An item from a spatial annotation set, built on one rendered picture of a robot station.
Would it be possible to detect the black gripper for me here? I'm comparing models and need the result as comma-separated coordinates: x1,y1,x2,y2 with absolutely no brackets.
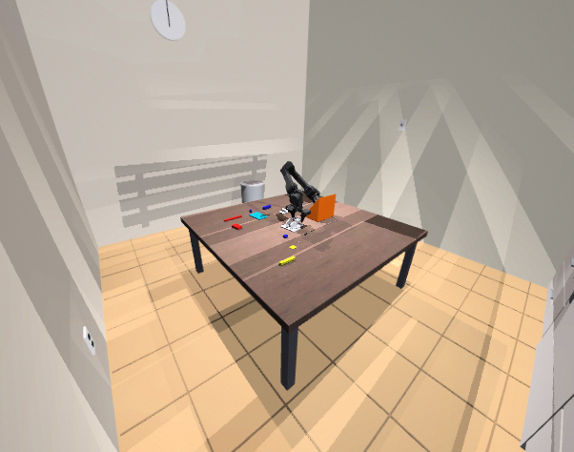
286,201,311,223

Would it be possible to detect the yellow rectangular bar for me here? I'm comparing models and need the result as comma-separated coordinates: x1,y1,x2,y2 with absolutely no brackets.
279,257,296,265

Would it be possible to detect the teal rectangular plate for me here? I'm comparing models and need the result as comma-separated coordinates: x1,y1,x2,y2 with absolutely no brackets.
249,212,267,220

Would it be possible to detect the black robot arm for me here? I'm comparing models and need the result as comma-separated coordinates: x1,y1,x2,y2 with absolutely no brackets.
280,161,320,214

